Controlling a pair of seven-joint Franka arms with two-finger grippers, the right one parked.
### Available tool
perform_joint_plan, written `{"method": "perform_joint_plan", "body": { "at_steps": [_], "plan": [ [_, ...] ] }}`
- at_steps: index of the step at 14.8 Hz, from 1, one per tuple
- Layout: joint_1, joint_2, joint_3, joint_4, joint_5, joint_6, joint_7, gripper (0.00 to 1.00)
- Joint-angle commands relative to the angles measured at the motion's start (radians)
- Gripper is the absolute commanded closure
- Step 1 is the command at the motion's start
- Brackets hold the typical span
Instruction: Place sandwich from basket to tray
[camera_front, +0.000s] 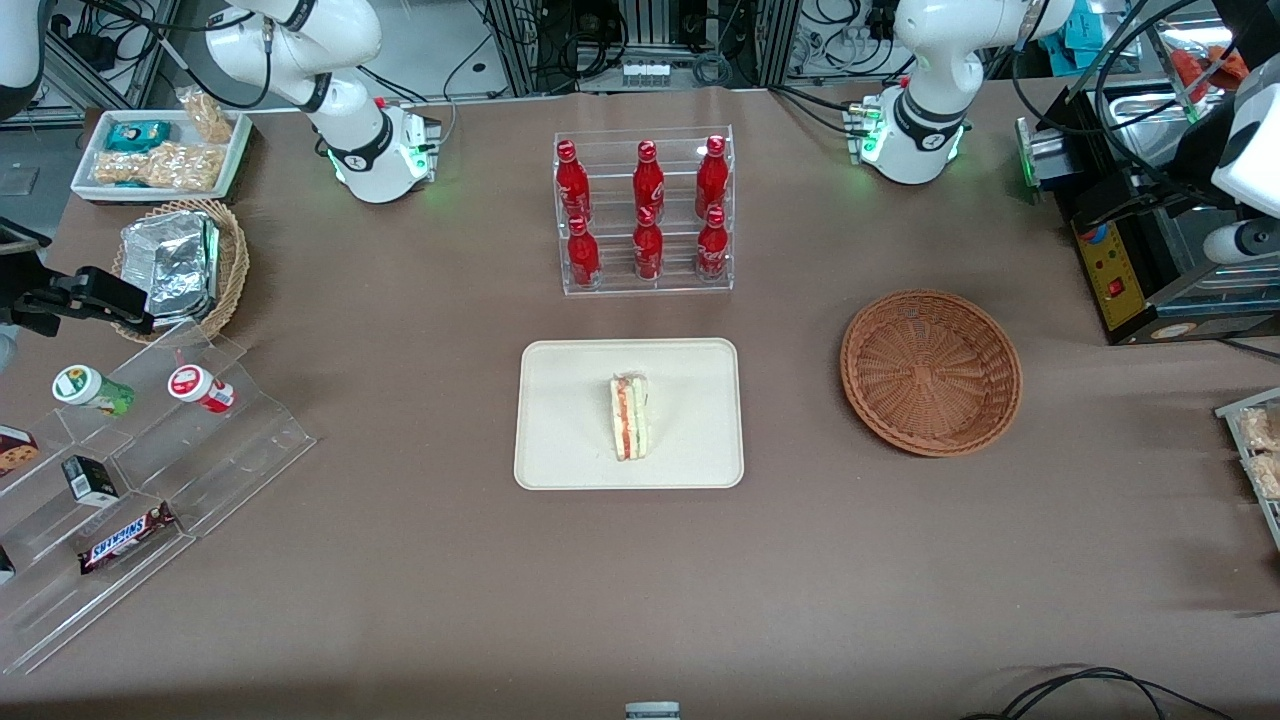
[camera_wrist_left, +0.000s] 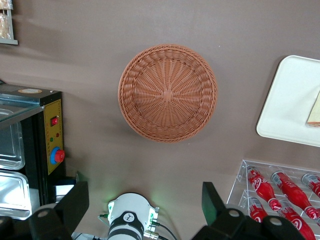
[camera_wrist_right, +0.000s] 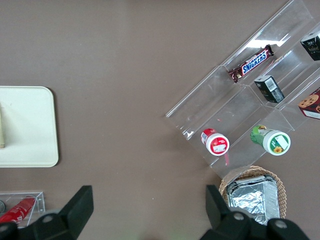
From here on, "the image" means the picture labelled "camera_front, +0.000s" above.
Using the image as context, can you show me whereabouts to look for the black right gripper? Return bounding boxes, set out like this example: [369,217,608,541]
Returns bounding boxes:
[0,262,157,337]

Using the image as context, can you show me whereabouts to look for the triangular sandwich wedge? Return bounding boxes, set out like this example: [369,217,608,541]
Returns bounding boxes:
[610,373,651,462]

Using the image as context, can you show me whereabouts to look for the tan wicker basket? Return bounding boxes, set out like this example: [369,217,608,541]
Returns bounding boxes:
[112,198,249,346]

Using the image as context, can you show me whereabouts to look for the white rectangular snack tray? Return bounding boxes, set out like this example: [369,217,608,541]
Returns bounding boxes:
[70,108,253,204]

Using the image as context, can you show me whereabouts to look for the brown wicker basket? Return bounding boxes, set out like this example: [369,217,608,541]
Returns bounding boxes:
[840,289,1023,458]

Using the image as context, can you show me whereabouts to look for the cream plastic tray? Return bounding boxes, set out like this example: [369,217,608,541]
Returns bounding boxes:
[514,338,745,491]

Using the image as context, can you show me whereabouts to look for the green lidded cup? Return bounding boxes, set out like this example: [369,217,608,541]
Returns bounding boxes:
[52,365,136,417]

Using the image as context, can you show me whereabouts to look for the black food warmer machine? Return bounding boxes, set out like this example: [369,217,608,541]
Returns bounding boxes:
[1015,15,1280,346]

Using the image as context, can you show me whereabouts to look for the red lidded cup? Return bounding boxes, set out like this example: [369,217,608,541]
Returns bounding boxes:
[167,365,237,414]

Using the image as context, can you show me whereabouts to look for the large clear peanut bag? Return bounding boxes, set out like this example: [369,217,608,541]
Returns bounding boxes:
[93,142,226,191]

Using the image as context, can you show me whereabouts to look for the teal snack packet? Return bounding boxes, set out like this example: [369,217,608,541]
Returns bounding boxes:
[105,120,173,153]

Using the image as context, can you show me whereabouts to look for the orange fried food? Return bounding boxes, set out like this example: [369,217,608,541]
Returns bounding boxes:
[1170,45,1251,93]

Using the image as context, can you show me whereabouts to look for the small black box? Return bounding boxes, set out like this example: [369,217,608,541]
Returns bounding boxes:
[62,455,121,504]

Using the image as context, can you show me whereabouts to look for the brown cookie box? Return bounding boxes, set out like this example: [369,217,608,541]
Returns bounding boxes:
[0,425,39,478]

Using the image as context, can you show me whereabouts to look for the clear acrylic stepped stand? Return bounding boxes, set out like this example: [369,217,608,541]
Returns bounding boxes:
[0,320,318,676]

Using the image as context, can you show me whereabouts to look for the small clear peanut bag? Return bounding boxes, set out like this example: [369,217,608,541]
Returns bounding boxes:
[178,88,236,144]

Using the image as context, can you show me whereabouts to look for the Snickers chocolate bar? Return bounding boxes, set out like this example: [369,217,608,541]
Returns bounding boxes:
[78,502,179,575]

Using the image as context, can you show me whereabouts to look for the red cola bottle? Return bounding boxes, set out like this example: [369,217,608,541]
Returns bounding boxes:
[567,216,601,289]
[633,207,664,281]
[697,206,729,281]
[555,140,593,223]
[632,140,666,221]
[695,135,730,219]

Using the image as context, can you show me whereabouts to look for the clear acrylic bottle rack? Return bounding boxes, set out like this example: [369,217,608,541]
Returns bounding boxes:
[553,125,736,296]

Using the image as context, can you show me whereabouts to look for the white wire tray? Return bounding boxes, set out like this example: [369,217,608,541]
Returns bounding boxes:
[1215,388,1280,551]

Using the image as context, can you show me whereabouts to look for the black floor cable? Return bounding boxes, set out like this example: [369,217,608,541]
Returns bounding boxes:
[960,667,1236,720]

